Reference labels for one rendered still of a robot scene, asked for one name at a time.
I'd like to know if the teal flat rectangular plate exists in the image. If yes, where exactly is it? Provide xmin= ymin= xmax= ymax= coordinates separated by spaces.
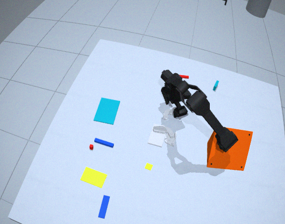
xmin=94 ymin=98 xmax=120 ymax=125

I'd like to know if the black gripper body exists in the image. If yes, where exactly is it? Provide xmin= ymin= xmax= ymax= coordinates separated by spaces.
xmin=161 ymin=87 xmax=188 ymax=117

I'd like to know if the yellow flat rectangular plate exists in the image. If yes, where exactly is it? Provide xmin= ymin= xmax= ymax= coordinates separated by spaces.
xmin=80 ymin=167 xmax=107 ymax=188

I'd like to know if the yellow square tile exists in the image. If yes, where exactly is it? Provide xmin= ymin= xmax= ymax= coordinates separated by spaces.
xmin=145 ymin=163 xmax=153 ymax=170

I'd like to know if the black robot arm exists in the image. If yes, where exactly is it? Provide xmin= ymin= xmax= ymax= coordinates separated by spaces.
xmin=160 ymin=70 xmax=238 ymax=152

